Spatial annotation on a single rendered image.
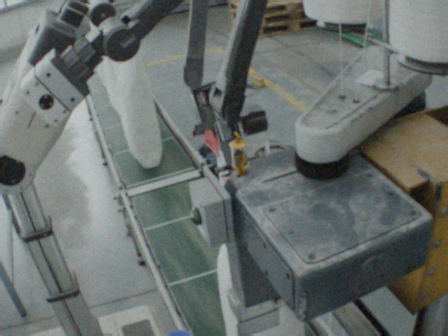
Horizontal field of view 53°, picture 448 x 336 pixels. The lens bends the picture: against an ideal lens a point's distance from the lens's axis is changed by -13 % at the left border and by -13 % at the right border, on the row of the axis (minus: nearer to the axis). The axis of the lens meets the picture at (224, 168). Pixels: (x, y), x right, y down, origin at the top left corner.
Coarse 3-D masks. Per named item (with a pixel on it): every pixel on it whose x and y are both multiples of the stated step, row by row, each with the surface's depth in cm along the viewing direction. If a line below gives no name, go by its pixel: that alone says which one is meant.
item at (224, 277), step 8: (224, 160) 142; (224, 248) 147; (224, 256) 144; (224, 264) 144; (224, 272) 144; (224, 280) 144; (224, 288) 146; (224, 296) 153; (224, 304) 156; (224, 312) 158; (280, 312) 123; (288, 312) 124; (232, 320) 146; (280, 320) 123; (288, 320) 124; (296, 320) 125; (232, 328) 148; (272, 328) 124; (280, 328) 124; (288, 328) 124; (296, 328) 126
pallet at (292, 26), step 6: (234, 18) 668; (276, 18) 649; (282, 18) 647; (288, 18) 646; (276, 24) 620; (282, 24) 622; (288, 24) 627; (294, 24) 627; (288, 30) 632; (294, 30) 631; (300, 30) 633; (258, 36) 620; (264, 36) 622
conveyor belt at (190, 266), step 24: (168, 192) 260; (144, 216) 243; (168, 216) 241; (168, 240) 225; (192, 240) 223; (168, 264) 211; (192, 264) 209; (216, 264) 208; (168, 288) 210; (192, 288) 196; (216, 288) 195; (192, 312) 184; (216, 312) 183
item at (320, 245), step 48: (240, 192) 78; (288, 192) 77; (336, 192) 75; (384, 192) 73; (240, 240) 83; (288, 240) 67; (336, 240) 65; (384, 240) 64; (240, 288) 90; (288, 288) 65; (336, 288) 64
